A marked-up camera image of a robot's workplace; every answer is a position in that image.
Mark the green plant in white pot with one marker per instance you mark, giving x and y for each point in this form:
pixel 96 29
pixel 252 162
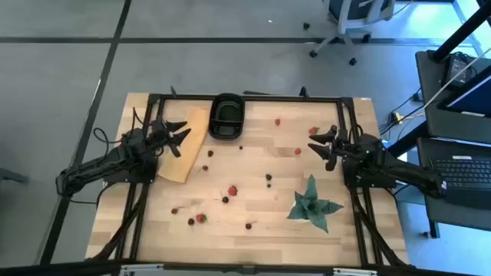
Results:
pixel 311 205

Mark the black power adapter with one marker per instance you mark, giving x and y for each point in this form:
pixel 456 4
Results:
pixel 457 67

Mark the black diagonal post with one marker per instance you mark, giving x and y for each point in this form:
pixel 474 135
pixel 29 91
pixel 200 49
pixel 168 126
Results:
pixel 406 142
pixel 460 33

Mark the white office chair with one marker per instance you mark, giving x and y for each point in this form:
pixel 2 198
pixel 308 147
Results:
pixel 347 15

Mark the black laptop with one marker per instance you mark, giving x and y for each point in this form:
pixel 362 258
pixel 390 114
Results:
pixel 464 172

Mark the black beam with silver brackets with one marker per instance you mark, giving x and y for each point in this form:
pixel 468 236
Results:
pixel 57 268

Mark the black plastic tupperware container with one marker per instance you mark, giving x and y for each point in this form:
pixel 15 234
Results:
pixel 226 117

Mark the grey furniture foot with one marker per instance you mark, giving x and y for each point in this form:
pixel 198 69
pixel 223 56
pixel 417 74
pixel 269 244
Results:
pixel 11 176

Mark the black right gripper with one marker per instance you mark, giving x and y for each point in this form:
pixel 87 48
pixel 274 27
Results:
pixel 345 143

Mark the yellow folded cloth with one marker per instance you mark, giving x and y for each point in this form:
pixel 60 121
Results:
pixel 184 153

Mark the black aluminium table frame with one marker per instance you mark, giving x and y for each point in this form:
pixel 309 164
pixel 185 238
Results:
pixel 268 98

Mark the dark computer monitor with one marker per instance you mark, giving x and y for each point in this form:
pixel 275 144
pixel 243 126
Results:
pixel 473 97

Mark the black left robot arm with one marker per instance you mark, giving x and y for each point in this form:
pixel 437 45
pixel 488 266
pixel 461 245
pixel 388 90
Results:
pixel 99 165

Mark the dark grey desk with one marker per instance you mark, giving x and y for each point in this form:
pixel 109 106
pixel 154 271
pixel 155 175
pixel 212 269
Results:
pixel 460 218
pixel 433 126

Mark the dark red cherry with stem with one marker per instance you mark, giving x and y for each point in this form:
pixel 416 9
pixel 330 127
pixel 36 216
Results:
pixel 248 226
pixel 225 199
pixel 205 168
pixel 174 210

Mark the yellow plug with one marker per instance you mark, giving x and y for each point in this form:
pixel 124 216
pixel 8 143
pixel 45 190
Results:
pixel 397 116

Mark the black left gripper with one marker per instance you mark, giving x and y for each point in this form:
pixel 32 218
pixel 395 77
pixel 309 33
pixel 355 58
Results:
pixel 157 134

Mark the red strawberry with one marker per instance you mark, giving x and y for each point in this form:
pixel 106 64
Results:
pixel 201 218
pixel 314 130
pixel 232 190

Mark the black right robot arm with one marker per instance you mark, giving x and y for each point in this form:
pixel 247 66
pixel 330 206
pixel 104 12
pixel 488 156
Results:
pixel 403 168

